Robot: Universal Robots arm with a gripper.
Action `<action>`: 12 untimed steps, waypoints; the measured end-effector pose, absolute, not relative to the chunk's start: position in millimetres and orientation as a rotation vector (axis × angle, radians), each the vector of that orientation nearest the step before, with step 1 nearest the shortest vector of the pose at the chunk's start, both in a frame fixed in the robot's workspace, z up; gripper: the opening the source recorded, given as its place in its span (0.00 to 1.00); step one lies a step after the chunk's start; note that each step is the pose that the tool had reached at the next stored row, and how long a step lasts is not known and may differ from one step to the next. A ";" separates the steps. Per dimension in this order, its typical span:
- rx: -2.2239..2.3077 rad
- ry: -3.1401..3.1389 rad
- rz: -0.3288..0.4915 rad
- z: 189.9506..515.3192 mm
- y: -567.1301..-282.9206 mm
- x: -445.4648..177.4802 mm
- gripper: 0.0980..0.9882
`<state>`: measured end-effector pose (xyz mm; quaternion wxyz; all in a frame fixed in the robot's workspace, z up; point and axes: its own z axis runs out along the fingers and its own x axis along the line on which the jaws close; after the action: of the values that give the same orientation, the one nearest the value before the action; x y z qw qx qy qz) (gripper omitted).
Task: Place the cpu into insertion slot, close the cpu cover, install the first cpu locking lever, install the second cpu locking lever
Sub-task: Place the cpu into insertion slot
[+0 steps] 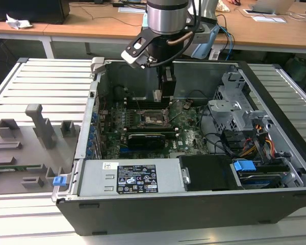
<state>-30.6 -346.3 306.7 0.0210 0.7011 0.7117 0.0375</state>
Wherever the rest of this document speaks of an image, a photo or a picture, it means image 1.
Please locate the green motherboard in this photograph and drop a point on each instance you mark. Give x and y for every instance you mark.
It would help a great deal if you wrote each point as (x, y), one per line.
(188, 137)

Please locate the silver metal drive cage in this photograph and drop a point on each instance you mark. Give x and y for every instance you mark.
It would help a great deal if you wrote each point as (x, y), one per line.
(224, 112)

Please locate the blue expansion slot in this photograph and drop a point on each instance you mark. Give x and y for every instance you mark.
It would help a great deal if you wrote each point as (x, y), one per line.
(123, 151)

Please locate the silver CPU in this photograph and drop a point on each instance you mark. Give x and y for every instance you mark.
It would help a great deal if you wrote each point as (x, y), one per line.
(158, 96)

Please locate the black plastic shroud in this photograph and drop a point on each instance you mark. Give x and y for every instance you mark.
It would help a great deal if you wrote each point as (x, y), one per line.
(209, 173)

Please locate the silver laptop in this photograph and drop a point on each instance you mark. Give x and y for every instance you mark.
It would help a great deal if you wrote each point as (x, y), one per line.
(270, 5)

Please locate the hard disk drive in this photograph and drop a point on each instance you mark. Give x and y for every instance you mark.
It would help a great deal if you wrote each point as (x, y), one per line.
(260, 182)

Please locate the black computer box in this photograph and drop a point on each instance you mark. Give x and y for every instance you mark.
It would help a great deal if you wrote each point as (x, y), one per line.
(28, 10)

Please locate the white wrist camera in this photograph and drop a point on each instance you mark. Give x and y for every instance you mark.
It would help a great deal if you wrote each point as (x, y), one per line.
(132, 59)

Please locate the crumpled white paper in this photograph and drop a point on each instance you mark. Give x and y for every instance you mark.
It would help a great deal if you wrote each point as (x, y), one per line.
(18, 23)

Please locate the grey parts rack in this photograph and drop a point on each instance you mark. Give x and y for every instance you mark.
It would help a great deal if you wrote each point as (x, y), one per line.
(28, 153)

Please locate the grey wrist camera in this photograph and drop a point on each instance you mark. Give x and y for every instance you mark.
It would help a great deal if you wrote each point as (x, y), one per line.
(201, 37)

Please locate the round coin cell battery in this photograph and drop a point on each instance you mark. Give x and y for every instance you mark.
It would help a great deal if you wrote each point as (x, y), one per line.
(187, 104)

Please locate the blue case latch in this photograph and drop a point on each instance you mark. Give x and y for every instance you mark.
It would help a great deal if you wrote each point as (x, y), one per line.
(59, 181)

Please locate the white power adapter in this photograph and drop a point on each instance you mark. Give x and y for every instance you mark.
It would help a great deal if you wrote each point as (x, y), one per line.
(214, 54)

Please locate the crumpled beige bag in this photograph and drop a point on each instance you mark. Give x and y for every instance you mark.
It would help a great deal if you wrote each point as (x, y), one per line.
(223, 7)

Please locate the pale blue teach pendant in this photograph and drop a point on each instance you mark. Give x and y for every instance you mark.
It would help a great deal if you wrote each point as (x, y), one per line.
(206, 47)

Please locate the black computer mouse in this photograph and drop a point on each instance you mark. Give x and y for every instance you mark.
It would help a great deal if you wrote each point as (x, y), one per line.
(236, 2)

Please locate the metal locking lever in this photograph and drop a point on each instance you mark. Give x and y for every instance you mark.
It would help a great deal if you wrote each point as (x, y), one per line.
(137, 105)
(154, 124)

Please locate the black graphics card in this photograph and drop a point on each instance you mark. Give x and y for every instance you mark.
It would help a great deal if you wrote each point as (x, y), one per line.
(146, 141)

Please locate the green RAM stick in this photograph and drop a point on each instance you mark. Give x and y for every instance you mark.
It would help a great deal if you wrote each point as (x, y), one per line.
(23, 167)

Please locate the black RAM slot bank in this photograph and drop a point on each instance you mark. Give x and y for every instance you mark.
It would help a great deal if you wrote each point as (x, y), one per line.
(142, 103)
(172, 133)

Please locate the CPU socket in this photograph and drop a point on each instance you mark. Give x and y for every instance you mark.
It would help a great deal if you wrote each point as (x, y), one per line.
(153, 119)

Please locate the black open PC case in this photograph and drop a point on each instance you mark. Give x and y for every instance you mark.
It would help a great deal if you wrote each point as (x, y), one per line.
(168, 214)

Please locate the grey power supply unit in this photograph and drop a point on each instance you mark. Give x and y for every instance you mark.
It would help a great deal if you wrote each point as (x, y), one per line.
(97, 176)

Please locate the white paper sheet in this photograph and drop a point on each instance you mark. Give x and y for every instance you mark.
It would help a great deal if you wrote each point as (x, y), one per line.
(267, 19)

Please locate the long wooden desk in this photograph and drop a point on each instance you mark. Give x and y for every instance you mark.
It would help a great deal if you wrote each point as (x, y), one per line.
(104, 25)

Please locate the blue disk carrier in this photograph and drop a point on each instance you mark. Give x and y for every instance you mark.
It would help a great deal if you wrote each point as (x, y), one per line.
(244, 167)

